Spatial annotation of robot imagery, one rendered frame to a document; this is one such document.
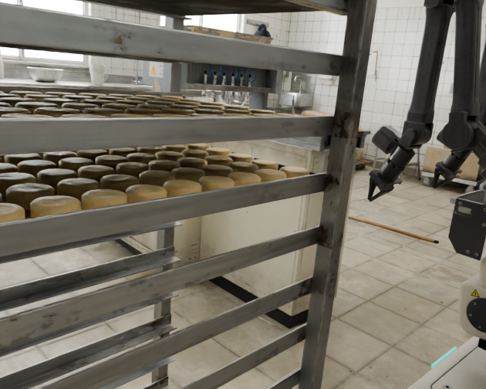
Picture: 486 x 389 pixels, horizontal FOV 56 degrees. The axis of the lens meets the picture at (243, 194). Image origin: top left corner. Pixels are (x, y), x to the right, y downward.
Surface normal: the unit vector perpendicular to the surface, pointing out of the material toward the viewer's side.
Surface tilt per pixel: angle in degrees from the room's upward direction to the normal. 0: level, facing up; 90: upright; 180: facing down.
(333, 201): 90
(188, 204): 90
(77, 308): 90
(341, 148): 90
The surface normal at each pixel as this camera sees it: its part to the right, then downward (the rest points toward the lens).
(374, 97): -0.71, 0.12
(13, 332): 0.70, 0.24
